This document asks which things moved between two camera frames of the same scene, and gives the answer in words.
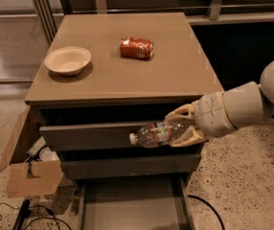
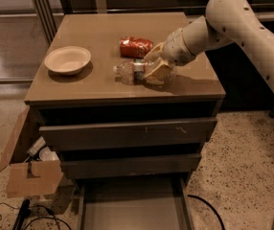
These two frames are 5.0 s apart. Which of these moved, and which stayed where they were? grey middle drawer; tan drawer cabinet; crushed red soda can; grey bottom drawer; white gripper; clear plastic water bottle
Moved: white gripper; clear plastic water bottle
Stayed: tan drawer cabinet; crushed red soda can; grey bottom drawer; grey middle drawer
